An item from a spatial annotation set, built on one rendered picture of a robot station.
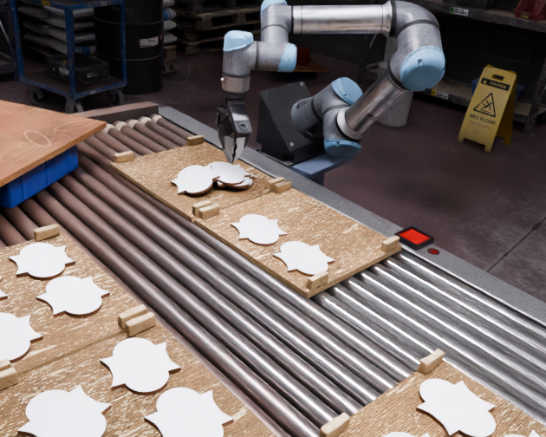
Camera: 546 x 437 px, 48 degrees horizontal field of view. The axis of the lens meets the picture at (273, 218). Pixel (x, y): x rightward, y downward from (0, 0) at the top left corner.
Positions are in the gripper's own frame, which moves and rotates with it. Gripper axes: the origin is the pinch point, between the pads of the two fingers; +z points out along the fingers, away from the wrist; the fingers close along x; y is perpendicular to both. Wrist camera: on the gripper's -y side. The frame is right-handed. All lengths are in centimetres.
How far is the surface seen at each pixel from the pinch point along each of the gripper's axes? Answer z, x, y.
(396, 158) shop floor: 100, -205, 198
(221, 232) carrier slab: 7.5, 11.7, -26.3
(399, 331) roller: 9, -13, -71
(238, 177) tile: 4.2, -1.1, -2.9
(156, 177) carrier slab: 7.8, 19.9, 8.9
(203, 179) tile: 4.2, 9.4, -2.6
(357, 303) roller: 9, -9, -60
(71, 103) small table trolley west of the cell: 89, 13, 312
